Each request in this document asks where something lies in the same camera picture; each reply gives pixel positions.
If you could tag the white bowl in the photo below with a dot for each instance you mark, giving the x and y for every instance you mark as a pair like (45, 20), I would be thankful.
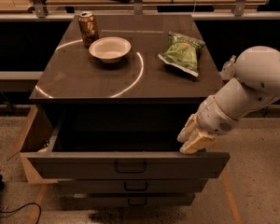
(110, 49)

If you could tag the cardboard box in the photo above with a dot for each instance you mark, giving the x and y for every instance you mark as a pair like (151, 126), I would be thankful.
(34, 131)

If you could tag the grey bottom drawer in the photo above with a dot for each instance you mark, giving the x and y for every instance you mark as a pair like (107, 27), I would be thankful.
(142, 200)

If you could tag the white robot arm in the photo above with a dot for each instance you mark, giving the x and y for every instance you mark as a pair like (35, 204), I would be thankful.
(256, 84)

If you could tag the green chip bag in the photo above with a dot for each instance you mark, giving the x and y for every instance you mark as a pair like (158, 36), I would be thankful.
(183, 53)

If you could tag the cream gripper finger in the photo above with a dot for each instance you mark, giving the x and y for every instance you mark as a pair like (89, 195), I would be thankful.
(195, 141)
(188, 129)

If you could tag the brown soda can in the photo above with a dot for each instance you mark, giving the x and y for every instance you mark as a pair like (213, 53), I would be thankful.
(88, 27)

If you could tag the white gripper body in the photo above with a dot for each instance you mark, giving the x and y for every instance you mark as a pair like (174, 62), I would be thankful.
(214, 117)

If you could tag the grey middle drawer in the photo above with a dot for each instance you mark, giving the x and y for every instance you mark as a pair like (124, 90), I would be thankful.
(132, 186)

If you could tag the left clear sanitizer bottle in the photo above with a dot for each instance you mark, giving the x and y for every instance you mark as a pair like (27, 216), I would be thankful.
(228, 69)

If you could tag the grey drawer cabinet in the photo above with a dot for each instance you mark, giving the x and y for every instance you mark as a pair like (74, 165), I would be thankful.
(75, 79)

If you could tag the grey top drawer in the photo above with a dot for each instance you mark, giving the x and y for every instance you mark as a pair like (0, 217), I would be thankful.
(122, 142)

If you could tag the grey drawer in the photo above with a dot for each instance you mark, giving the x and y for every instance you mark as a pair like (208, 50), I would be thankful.
(132, 186)
(142, 200)
(122, 142)

